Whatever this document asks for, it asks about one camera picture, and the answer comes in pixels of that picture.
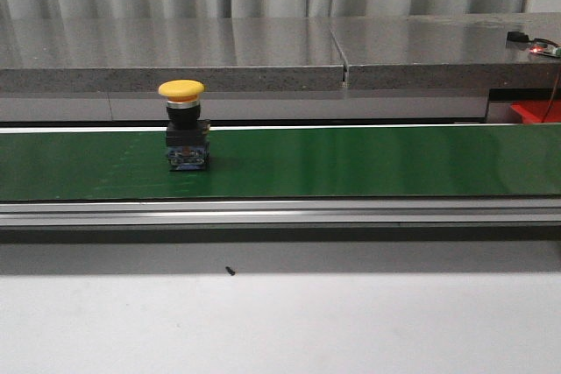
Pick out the grey stone slab left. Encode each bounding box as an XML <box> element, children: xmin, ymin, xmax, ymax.
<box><xmin>1</xmin><ymin>18</ymin><xmax>344</xmax><ymax>93</ymax></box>

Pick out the green circuit board red LED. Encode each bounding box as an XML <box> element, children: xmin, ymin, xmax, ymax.
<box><xmin>529</xmin><ymin>41</ymin><xmax>560</xmax><ymax>59</ymax></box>

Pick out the thin red wire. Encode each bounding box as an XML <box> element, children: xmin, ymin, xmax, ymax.
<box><xmin>541</xmin><ymin>71</ymin><xmax>561</xmax><ymax>123</ymax></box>

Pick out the green conveyor belt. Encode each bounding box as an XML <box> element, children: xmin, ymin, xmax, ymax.
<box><xmin>1</xmin><ymin>124</ymin><xmax>560</xmax><ymax>201</ymax></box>

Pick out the aluminium conveyor front rail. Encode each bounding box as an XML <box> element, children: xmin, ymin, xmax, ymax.
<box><xmin>1</xmin><ymin>197</ymin><xmax>560</xmax><ymax>229</ymax></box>

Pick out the grey stone slab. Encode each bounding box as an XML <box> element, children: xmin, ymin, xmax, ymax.
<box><xmin>1</xmin><ymin>18</ymin><xmax>344</xmax><ymax>93</ymax></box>
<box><xmin>330</xmin><ymin>13</ymin><xmax>560</xmax><ymax>89</ymax></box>

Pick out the black sensor module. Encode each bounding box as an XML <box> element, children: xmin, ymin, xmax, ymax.
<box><xmin>507</xmin><ymin>31</ymin><xmax>529</xmax><ymax>43</ymax></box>

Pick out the grey stone slab right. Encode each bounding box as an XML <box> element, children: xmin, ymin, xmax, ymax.
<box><xmin>330</xmin><ymin>13</ymin><xmax>560</xmax><ymax>89</ymax></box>

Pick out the red plastic bin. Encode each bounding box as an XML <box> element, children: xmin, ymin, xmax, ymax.
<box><xmin>510</xmin><ymin>100</ymin><xmax>561</xmax><ymax>124</ymax></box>

